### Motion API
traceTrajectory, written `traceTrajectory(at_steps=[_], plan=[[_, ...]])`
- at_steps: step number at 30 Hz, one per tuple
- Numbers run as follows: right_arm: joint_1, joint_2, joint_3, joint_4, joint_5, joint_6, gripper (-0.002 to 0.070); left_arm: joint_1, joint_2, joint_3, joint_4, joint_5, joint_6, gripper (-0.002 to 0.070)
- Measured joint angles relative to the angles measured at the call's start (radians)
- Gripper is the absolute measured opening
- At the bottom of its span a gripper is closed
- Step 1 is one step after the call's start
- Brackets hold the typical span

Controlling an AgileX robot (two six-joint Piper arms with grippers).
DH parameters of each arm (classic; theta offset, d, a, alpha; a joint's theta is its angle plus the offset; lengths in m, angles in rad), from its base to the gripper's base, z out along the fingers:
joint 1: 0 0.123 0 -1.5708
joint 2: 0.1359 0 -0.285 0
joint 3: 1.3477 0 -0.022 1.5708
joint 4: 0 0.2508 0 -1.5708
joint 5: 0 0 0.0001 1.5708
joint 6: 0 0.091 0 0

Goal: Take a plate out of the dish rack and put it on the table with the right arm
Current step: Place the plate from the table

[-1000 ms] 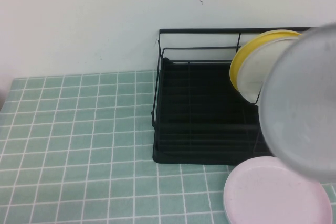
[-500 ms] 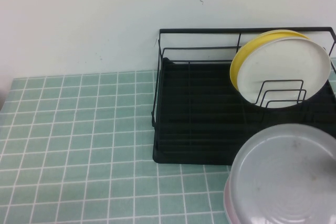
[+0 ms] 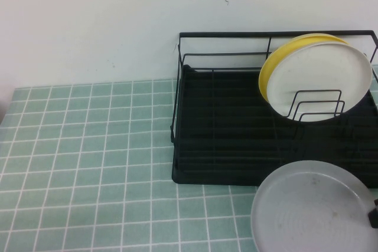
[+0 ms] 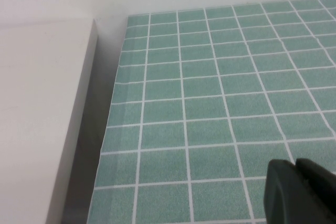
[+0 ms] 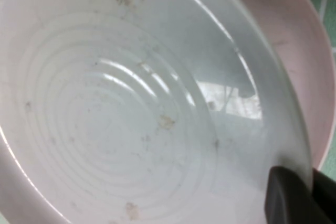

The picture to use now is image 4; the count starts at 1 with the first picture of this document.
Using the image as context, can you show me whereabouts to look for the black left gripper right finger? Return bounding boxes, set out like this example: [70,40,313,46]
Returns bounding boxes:
[295,157,336,224]

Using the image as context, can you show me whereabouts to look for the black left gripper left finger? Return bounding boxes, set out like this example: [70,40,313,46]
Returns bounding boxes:
[264,159,308,224]

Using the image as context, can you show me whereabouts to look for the green tile-pattern table mat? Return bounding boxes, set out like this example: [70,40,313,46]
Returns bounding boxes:
[88,0,336,224]

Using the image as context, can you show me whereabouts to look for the white box-shaped side panel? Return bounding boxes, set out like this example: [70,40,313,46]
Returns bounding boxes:
[0,18,99,224]

